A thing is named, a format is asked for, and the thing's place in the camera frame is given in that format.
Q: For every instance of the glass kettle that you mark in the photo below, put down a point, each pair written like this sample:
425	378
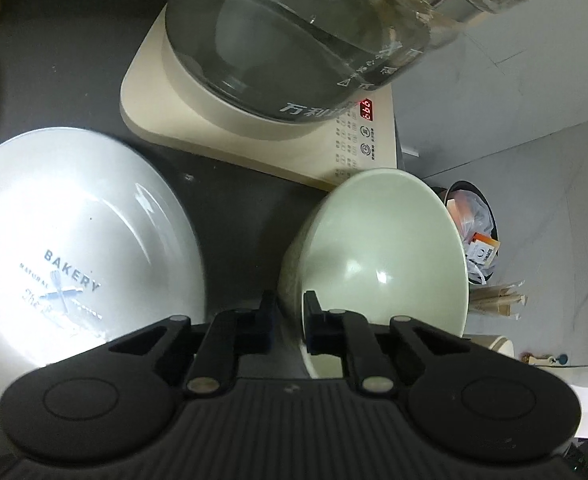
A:
299	25

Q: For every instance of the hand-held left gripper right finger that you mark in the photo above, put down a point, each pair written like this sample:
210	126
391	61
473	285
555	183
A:
312	327

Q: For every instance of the round trash container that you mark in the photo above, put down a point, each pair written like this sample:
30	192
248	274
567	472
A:
493	225

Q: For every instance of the green bowl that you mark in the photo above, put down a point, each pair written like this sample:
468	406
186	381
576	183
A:
388	240

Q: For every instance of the white plastic bag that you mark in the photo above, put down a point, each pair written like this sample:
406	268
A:
476	215

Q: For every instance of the bundle of wooden chopsticks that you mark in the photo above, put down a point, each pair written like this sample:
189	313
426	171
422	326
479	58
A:
496	300

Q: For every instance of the orange and white packet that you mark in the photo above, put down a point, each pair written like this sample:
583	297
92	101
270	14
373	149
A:
483	251

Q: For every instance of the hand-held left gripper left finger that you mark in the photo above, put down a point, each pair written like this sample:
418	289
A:
266	321

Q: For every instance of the beige cylindrical container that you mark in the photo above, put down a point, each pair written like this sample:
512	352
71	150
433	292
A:
496	346

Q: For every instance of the beige kettle base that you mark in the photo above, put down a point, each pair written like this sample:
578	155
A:
174	110

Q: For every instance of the white printed plate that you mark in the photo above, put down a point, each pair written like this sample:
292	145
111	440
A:
74	210

